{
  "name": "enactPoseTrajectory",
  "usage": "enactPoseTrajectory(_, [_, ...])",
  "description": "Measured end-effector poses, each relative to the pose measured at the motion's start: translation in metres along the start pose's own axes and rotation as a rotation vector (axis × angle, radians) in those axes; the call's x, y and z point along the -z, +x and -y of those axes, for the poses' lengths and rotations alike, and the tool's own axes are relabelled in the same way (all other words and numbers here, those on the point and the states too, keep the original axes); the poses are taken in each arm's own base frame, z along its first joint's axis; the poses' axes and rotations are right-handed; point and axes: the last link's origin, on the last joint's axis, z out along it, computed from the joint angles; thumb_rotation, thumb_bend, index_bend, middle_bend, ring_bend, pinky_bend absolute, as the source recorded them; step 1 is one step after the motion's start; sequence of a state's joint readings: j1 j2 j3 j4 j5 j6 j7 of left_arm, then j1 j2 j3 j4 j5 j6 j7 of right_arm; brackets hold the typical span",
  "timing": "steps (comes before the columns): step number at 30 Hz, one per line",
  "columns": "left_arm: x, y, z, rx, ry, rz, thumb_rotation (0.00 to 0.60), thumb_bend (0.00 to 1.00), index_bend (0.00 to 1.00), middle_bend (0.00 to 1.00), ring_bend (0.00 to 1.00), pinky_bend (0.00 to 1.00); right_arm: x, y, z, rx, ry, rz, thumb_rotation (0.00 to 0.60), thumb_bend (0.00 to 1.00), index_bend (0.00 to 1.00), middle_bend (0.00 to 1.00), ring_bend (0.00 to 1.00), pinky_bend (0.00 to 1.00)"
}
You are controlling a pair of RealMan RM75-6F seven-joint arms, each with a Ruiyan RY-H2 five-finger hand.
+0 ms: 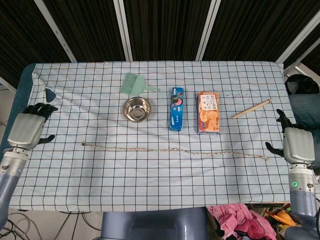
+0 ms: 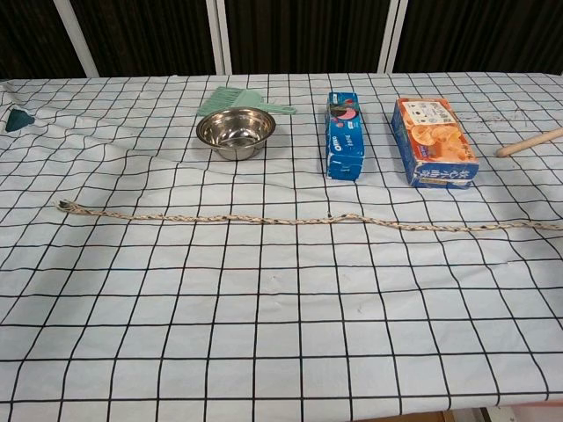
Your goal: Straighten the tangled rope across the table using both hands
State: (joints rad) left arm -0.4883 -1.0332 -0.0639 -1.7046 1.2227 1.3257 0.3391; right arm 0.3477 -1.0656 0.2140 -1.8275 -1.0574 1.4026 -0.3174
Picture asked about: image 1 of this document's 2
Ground blue Oreo cookie box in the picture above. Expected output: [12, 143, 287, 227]
[169, 86, 186, 132]

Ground orange plastic toy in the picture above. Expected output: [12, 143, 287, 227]
[264, 208, 296, 226]

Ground pink cloth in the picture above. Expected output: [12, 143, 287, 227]
[207, 202, 277, 240]

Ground beige braided rope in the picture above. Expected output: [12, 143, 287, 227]
[80, 141, 270, 161]

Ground stainless steel bowl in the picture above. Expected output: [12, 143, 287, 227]
[122, 97, 152, 123]

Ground wooden stick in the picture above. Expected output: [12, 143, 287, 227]
[231, 98, 273, 120]

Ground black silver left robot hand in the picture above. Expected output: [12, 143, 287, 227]
[6, 102, 59, 151]

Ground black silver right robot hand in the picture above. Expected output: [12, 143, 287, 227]
[264, 108, 316, 165]

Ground teal padded seat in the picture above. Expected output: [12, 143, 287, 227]
[288, 93, 320, 131]

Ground orange and blue cracker box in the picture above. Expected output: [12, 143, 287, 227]
[197, 91, 221, 135]

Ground blue-grey robot torso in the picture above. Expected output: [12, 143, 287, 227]
[100, 207, 209, 240]

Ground black floor cable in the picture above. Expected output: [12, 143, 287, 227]
[57, 211, 85, 240]

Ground black bag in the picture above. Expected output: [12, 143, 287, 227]
[284, 73, 320, 96]

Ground white black-grid tablecloth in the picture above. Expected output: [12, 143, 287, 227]
[9, 60, 298, 213]

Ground white floor cable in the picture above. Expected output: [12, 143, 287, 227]
[0, 211, 41, 240]

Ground white frame post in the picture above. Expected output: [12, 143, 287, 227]
[112, 0, 133, 62]
[275, 8, 320, 65]
[33, 0, 78, 63]
[195, 0, 221, 62]

